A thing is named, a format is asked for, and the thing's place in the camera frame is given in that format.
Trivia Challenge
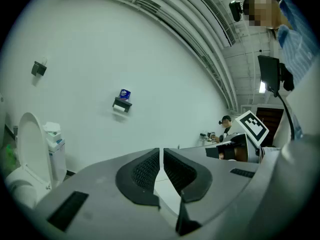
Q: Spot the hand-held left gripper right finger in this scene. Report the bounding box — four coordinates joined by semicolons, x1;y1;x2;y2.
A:
163;147;213;236

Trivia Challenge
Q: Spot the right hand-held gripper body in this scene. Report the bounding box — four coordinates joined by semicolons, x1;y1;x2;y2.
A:
216;110;270;164

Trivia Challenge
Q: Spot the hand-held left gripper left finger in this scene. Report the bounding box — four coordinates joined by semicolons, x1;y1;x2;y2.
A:
115;147;161;208

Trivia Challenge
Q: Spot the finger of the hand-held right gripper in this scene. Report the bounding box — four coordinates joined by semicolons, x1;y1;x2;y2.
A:
205;145;221;160

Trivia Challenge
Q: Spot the blue toilet paper roll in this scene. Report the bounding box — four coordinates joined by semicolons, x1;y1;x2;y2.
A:
119;88;132;102

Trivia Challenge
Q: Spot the brown door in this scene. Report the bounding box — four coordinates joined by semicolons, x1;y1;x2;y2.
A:
255;106;285;147

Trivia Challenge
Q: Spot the black tablet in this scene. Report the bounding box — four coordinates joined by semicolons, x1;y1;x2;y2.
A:
257;55;281;97

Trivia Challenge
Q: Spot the white tissue pack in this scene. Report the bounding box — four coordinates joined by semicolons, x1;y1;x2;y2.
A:
42;121;62;147

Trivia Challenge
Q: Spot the person's striped blue shirt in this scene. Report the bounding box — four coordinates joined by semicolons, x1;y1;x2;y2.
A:
276;0;320;140

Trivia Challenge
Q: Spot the ceiling air vent grille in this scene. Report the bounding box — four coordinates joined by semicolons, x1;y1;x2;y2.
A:
186;0;236;47

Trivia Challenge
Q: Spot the person's head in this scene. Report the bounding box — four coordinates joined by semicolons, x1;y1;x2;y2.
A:
243;0;282;31

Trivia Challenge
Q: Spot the black cable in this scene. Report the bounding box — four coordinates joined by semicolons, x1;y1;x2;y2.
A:
275;90;296;141

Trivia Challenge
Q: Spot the black tablet mount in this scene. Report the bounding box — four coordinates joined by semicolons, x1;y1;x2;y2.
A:
279;62;295;92

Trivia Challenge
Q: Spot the black head camera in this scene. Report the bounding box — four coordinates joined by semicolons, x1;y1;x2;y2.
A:
228;0;244;23

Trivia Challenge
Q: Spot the small black wall holder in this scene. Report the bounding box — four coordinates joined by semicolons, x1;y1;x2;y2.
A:
31;60;48;77

